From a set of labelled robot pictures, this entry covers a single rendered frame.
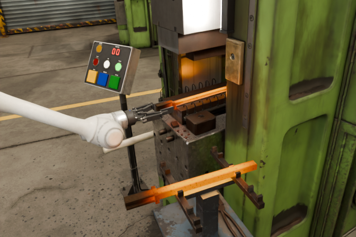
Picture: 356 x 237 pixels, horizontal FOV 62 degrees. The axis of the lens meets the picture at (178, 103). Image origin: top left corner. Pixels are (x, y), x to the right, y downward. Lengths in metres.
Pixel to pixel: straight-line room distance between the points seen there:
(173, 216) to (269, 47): 0.74
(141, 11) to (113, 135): 5.16
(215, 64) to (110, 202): 1.33
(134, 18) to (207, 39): 4.87
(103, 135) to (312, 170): 1.04
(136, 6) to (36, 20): 3.87
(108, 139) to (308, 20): 0.86
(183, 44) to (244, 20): 0.30
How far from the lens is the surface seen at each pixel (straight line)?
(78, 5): 9.16
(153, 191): 0.96
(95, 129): 1.14
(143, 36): 6.20
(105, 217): 2.33
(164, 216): 1.26
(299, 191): 1.73
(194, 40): 1.32
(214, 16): 1.30
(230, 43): 1.18
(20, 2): 9.23
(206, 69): 1.74
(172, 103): 1.43
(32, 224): 2.49
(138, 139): 1.89
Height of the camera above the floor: 1.65
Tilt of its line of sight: 26 degrees down
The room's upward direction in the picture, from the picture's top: 3 degrees counter-clockwise
